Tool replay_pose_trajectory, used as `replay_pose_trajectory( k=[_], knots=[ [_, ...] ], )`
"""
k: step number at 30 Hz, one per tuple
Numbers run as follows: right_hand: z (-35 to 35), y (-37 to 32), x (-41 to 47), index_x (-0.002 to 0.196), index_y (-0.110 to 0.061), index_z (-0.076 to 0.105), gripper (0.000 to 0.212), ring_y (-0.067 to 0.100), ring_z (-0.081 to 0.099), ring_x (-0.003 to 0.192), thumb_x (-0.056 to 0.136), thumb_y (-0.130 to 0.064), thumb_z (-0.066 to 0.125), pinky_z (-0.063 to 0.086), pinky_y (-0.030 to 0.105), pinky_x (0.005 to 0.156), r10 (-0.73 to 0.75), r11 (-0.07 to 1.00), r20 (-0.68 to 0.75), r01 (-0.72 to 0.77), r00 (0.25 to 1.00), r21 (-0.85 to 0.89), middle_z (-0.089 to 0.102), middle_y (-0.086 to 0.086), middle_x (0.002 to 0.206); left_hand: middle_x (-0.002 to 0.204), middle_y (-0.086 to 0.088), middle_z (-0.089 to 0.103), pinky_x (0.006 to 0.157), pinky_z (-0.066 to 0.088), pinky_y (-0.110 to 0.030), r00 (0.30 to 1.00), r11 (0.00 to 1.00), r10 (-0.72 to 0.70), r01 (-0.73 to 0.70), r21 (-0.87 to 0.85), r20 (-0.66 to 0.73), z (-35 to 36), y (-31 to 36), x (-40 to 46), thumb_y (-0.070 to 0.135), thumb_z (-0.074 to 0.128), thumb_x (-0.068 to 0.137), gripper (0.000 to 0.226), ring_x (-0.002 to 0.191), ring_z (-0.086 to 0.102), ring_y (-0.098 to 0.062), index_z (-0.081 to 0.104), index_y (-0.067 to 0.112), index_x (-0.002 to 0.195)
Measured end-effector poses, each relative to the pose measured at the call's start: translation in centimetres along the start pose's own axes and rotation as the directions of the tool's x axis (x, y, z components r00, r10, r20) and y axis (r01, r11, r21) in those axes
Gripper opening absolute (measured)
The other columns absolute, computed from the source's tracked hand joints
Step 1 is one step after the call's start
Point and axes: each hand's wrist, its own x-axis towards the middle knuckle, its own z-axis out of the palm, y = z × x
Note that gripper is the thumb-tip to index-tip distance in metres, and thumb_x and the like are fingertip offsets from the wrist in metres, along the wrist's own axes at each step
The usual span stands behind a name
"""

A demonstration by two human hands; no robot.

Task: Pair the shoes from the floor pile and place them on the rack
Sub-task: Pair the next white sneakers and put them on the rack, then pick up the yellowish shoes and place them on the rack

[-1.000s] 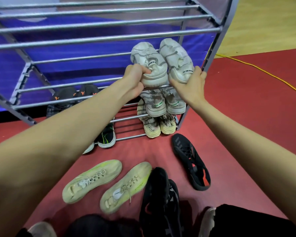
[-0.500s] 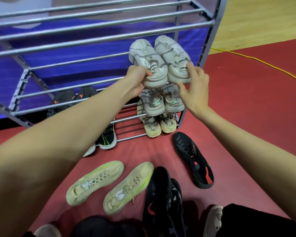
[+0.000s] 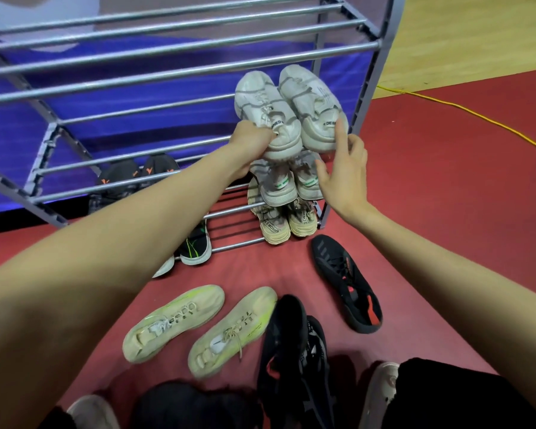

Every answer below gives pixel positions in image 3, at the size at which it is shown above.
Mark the person's left hand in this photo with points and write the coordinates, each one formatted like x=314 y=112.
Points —
x=250 y=145

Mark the dark grey sneaker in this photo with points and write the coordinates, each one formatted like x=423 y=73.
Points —
x=192 y=408

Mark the blue tarp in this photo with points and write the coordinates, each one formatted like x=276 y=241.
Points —
x=116 y=116

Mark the person's left cream clog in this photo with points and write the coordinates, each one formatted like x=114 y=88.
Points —
x=91 y=414

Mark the person's left forearm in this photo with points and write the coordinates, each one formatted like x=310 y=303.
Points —
x=94 y=272

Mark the grey metal shoe rack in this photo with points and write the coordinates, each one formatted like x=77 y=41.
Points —
x=161 y=75

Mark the person's right hand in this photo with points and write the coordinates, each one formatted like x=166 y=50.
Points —
x=346 y=178

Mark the person's cream clog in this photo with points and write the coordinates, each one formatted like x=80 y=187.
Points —
x=91 y=414
x=377 y=393

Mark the person's right forearm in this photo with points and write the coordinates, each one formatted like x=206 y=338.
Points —
x=473 y=285

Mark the plain white sneaker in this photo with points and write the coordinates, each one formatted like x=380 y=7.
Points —
x=268 y=116
x=315 y=107

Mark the white knit sneaker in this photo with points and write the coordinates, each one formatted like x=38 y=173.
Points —
x=308 y=180
x=274 y=185

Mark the person's right cream clog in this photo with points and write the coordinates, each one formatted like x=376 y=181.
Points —
x=377 y=393

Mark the black sneaker green stripes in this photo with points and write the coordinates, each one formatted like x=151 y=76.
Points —
x=196 y=250
x=165 y=267

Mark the black sneaker orange marks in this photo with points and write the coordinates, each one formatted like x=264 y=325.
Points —
x=158 y=165
x=116 y=174

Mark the pale yellow sneaker white sole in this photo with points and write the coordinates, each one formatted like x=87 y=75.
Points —
x=174 y=321
x=232 y=330

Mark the person's black trousers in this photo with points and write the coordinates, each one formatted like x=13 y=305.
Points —
x=451 y=397

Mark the black sneaker white pattern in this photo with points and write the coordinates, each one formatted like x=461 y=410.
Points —
x=320 y=379

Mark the black sneaker red patch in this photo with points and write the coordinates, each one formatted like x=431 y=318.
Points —
x=281 y=352
x=348 y=285

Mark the beige sneaker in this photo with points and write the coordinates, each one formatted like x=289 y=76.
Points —
x=301 y=221
x=271 y=225

